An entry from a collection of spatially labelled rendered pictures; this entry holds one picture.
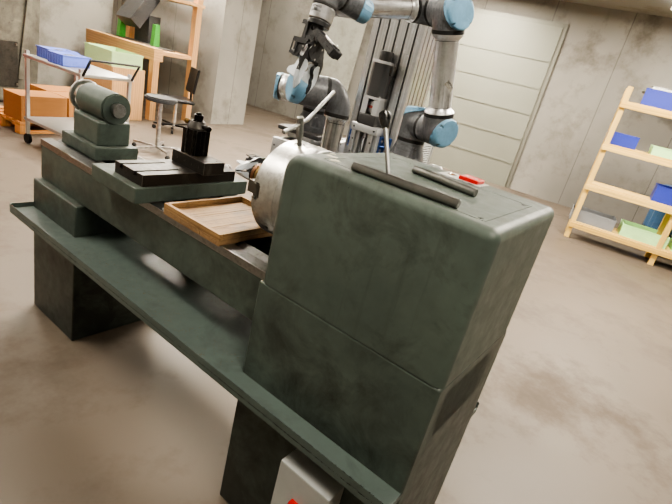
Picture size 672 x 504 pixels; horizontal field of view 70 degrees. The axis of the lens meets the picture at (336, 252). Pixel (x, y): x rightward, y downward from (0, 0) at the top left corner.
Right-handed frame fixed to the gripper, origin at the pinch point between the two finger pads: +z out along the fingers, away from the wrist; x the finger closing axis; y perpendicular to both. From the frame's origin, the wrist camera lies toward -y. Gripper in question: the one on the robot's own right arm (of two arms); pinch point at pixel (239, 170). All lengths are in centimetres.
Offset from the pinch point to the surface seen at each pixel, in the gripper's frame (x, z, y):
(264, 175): 6.1, 11.5, -22.4
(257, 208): -4.2, 11.9, -22.3
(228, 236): -18.1, 11.1, -11.2
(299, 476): -64, 26, -69
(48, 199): -45, 17, 100
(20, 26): -12, -175, 612
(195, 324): -54, 15, -6
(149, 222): -28.4, 13.4, 28.4
